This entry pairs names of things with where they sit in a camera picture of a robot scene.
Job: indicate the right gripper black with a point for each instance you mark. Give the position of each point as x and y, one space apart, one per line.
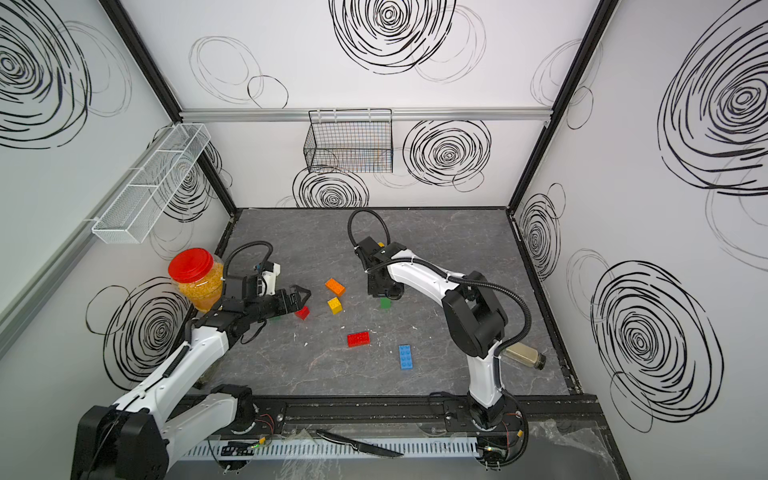
374 291

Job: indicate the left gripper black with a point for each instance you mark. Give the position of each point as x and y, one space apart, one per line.
283 296

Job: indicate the light blue lego brick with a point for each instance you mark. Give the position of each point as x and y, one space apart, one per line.
405 357

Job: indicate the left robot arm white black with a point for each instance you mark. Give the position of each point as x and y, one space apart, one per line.
140 436

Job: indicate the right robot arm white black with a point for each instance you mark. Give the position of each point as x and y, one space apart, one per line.
475 318

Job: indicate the small red lego brick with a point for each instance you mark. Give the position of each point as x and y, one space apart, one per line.
303 313

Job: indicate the orange long lego brick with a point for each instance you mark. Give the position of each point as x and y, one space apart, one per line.
335 287

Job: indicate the yellow square lego brick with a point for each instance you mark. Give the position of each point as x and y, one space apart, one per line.
335 306

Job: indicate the red flat lego brick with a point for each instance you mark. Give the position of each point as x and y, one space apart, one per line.
358 339

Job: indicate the plastic jar red lid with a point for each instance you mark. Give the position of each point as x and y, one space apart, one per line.
198 275

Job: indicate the small glass jar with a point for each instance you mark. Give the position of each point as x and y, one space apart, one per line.
526 355

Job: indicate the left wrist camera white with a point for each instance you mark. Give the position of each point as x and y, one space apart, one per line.
269 275

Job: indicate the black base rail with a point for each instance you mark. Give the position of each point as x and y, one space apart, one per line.
455 413

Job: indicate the black wire basket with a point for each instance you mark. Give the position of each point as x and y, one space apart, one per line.
351 140

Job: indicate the white slotted cable duct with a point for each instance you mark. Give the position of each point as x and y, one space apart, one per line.
312 449

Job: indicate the white wire shelf basket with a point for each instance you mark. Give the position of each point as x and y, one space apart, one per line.
167 182

